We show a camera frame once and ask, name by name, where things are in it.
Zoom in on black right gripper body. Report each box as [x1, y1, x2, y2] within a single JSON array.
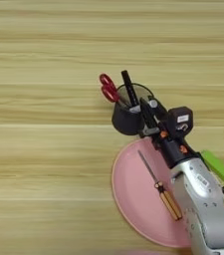
[[142, 121, 197, 169]]

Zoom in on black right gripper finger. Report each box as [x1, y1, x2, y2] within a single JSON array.
[[155, 99, 168, 125], [138, 98, 160, 132]]

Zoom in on red handled scissors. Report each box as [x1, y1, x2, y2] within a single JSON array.
[[99, 73, 131, 109]]

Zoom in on black mesh pen cup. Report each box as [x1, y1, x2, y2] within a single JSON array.
[[112, 83, 154, 136]]

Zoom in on black marker pen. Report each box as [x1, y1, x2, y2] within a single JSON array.
[[120, 70, 140, 108]]

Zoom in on green rectangular block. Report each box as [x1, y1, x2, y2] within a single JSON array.
[[201, 149, 224, 187]]

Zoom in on pink oval plate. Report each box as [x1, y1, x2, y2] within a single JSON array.
[[111, 137, 193, 249]]

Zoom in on yellow handled screwdriver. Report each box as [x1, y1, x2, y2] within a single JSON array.
[[136, 149, 183, 221]]

